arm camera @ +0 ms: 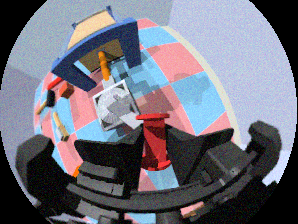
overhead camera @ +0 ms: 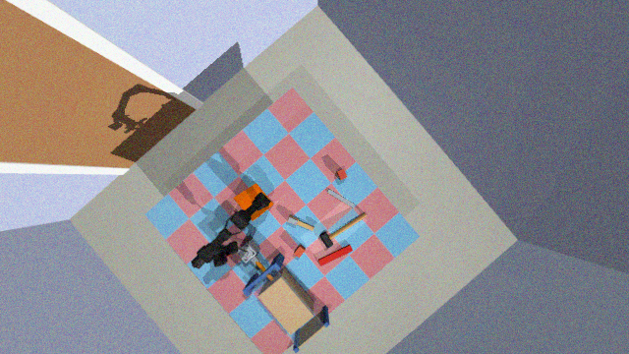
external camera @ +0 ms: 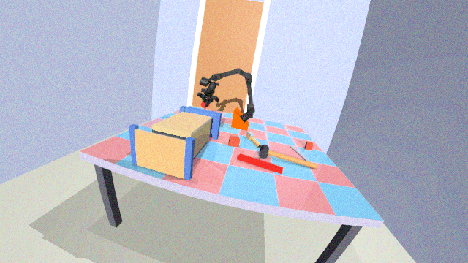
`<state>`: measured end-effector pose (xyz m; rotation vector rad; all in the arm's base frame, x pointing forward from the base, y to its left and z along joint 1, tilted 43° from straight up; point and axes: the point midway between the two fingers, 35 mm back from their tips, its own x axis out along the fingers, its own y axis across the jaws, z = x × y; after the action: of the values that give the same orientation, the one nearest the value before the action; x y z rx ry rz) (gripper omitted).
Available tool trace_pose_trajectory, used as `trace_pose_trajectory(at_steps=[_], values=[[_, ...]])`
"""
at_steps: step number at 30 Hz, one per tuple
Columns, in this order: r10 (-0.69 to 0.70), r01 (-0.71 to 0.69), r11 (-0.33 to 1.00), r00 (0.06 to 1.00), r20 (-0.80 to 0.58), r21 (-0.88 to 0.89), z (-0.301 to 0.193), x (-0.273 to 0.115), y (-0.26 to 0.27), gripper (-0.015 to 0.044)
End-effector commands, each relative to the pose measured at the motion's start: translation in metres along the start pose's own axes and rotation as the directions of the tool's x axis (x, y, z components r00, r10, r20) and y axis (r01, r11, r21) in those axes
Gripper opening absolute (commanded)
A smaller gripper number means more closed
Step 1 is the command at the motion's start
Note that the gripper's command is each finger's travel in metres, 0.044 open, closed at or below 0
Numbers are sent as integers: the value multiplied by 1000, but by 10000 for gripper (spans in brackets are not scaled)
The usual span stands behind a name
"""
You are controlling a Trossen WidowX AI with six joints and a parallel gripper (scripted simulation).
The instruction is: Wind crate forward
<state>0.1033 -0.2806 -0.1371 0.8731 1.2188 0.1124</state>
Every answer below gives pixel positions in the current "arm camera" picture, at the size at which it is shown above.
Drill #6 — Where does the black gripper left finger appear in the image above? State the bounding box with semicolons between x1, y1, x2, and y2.
73;123;145;192

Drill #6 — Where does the black-headed mallet with wooden handle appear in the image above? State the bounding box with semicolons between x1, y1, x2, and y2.
36;91;56;115

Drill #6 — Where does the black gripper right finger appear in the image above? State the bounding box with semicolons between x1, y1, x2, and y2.
165;123;234;186

